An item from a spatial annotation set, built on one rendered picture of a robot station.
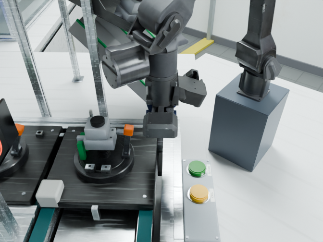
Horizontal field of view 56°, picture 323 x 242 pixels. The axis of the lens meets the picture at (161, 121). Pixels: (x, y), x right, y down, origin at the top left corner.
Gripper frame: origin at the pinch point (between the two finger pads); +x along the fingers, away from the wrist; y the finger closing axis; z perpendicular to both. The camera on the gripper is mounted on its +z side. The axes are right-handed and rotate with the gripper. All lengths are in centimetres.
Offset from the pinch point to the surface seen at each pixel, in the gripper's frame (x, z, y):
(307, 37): 78, 127, 214
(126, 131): 2.1, -7.4, -1.0
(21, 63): 23, -61, 64
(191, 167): 12.1, 6.8, -1.9
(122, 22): -12.5, -9.7, 20.7
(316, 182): 23.5, 41.0, 3.7
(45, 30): 23, -62, 99
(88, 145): 5.2, -15.7, -2.3
